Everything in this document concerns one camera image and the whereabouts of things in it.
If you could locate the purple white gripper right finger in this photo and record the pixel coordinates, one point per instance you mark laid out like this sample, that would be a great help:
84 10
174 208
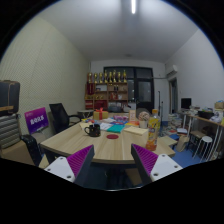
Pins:
151 166

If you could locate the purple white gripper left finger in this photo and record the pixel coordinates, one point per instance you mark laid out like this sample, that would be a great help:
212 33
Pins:
73 168

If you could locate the wooden box on table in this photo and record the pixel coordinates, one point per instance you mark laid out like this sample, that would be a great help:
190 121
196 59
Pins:
135 135

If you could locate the black mug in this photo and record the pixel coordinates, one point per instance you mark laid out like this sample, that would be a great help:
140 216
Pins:
93 130

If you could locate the yellow drink bottle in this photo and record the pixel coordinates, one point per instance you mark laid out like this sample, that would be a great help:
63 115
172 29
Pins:
153 130

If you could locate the red round coaster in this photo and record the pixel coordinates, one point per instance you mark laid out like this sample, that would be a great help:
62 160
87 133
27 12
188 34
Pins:
112 136

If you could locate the black chair near left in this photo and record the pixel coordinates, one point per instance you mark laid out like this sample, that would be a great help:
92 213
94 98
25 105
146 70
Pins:
33 148

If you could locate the teal book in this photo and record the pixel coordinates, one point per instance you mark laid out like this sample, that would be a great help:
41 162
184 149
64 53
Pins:
115 128

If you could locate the black office chair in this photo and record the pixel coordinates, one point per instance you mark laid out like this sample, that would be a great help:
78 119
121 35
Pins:
61 120

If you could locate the yellow gift box red ribbon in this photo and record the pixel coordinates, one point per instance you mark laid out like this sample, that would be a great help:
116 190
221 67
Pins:
100 114

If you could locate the white round stool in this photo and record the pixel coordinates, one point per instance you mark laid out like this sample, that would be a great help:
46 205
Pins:
204 145

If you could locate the purple sign board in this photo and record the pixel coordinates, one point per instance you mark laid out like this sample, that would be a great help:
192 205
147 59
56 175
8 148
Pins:
36 120

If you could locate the computer monitor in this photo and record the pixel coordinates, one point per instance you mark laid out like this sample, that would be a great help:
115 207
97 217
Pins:
186 103

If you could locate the grey striped cushion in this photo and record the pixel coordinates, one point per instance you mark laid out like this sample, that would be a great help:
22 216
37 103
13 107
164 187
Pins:
9 131

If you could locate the side desk with clutter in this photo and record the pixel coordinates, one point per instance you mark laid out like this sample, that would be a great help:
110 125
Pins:
203 122

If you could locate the wooden shelf with trophies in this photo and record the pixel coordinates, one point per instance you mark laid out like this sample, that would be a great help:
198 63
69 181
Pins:
107 90

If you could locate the black suitcase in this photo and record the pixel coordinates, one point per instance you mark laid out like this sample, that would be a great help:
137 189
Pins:
9 97

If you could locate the ceiling light tube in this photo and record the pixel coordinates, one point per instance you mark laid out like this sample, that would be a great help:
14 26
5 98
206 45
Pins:
133 6

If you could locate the wall air conditioner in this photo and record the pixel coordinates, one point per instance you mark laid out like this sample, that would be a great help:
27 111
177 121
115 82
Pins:
172 70

